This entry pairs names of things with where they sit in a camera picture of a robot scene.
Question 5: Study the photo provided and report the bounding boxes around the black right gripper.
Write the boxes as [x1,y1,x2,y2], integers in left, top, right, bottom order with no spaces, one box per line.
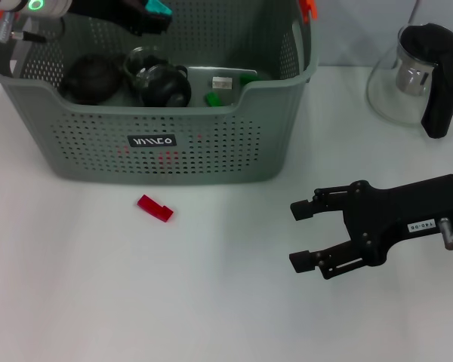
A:
[288,173,453,281]

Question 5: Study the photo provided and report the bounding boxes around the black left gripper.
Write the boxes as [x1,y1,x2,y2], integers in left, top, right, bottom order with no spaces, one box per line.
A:
[65,0,174,38]

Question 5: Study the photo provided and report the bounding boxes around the teal square block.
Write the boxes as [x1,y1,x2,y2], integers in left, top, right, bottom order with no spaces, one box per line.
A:
[145,0,174,17]

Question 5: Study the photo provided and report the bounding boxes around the white ridged block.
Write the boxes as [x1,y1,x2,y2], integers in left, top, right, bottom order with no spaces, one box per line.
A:
[211,76,233,91]

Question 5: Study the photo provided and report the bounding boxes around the grey perforated storage bin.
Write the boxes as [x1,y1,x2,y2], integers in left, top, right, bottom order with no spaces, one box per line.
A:
[0,0,320,188]

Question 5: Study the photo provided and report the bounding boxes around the dark red long block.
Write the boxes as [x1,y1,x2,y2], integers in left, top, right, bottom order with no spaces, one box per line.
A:
[137,194,175,224]

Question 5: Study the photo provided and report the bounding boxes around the black clay teapot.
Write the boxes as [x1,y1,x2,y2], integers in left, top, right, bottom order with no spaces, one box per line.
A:
[60,54,124,106]

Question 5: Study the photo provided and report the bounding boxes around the right arm cable silver plugs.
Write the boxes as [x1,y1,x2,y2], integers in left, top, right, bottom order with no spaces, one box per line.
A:
[437,216,453,251]

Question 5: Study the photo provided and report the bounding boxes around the glass teapot black handle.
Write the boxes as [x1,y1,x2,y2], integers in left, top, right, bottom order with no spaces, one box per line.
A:
[365,23,453,140]

